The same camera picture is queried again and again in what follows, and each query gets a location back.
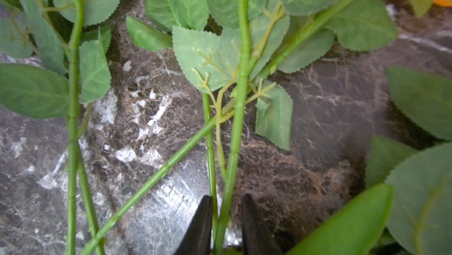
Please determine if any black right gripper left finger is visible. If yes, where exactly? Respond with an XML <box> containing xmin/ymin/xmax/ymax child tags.
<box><xmin>174</xmin><ymin>195</ymin><xmax>213</xmax><ymax>255</ymax></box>

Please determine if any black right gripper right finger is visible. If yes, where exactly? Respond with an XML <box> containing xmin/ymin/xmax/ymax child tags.
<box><xmin>241</xmin><ymin>194</ymin><xmax>283</xmax><ymax>255</ymax></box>

